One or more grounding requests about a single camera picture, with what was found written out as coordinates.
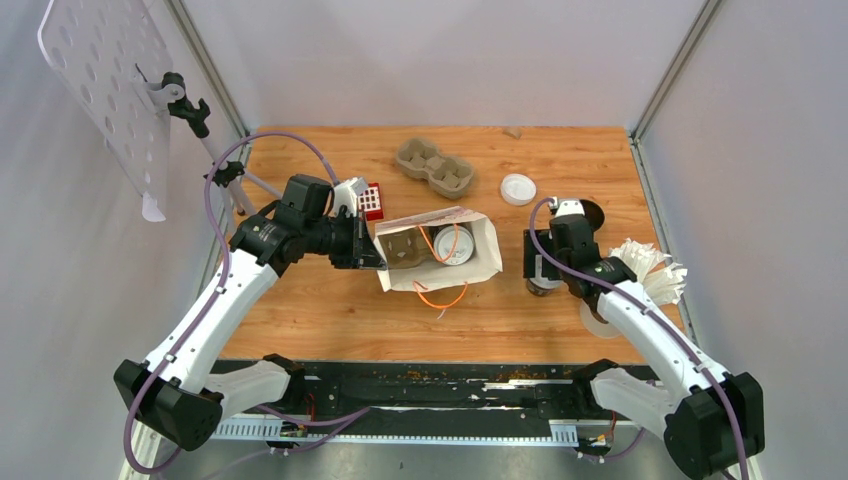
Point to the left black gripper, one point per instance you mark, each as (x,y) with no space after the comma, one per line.
(362,252)

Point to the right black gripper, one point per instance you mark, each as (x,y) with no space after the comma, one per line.
(529,256)

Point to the white plastic cup lid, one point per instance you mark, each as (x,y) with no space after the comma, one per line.
(545,283)

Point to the dark brown plastic cup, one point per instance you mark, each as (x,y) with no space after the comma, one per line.
(536,290)

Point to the white paper bakery bag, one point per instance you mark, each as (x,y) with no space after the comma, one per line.
(433,275)

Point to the single cardboard carrier tray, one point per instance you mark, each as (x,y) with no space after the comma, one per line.
(405,249)

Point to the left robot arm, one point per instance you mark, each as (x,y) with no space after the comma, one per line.
(174,390)

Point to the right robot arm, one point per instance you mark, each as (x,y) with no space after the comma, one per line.
(710,419)

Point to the red toy block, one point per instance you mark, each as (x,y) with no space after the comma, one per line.
(370,202)

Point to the stack of white lids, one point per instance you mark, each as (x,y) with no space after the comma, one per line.
(517,189)

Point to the white straw holder cup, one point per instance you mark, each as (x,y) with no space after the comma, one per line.
(596,325)

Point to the wrapped white straws bundle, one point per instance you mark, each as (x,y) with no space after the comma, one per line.
(664,280)

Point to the cardboard cup carrier tray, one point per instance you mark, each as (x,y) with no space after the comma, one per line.
(448,175)

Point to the tripod stand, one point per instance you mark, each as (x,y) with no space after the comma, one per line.
(212,152)

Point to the perforated white panel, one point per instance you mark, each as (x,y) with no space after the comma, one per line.
(112,58)

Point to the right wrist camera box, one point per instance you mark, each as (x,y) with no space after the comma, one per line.
(567,206)

